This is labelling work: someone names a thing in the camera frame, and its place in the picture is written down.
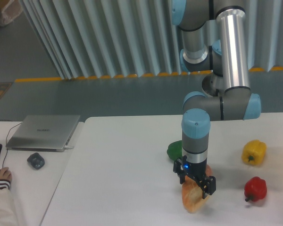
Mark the person's hand on mouse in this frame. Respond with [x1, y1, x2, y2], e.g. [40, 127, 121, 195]
[0, 167, 12, 189]

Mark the white striped sleeve forearm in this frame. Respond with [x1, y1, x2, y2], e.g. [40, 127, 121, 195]
[0, 179, 19, 226]

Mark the dark earbuds case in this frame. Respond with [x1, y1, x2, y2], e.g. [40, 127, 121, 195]
[27, 153, 45, 170]

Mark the white laptop charging cable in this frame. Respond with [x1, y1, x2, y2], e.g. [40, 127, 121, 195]
[65, 134, 75, 150]

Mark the triangular golden bread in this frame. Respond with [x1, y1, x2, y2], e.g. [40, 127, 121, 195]
[182, 176, 209, 213]

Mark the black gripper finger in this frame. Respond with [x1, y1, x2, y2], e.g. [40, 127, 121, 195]
[198, 176, 216, 199]
[173, 155, 187, 184]

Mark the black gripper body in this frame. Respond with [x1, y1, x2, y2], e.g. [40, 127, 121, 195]
[180, 160, 207, 186]

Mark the yellow bell pepper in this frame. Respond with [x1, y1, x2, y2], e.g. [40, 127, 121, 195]
[241, 140, 267, 166]

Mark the green bell pepper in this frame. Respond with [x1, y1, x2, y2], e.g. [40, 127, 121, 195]
[166, 140, 182, 161]

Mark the red bell pepper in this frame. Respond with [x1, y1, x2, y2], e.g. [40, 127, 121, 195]
[244, 177, 267, 202]

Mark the silver closed laptop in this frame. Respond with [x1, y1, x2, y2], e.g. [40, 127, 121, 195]
[6, 115, 80, 152]

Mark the brown egg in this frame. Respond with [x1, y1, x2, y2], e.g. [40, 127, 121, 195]
[205, 164, 213, 177]

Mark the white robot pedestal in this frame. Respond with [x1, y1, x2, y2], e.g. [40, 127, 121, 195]
[202, 73, 225, 97]

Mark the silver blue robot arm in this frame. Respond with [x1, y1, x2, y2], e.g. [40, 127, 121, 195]
[171, 0, 261, 198]

